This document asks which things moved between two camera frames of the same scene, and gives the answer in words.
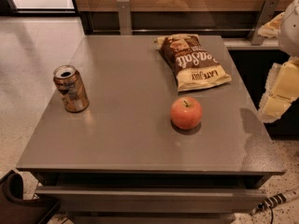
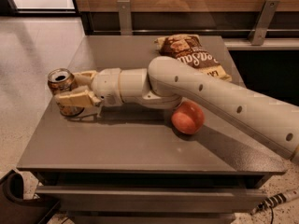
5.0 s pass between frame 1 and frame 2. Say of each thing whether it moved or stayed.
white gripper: moved
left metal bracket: stayed
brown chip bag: stayed
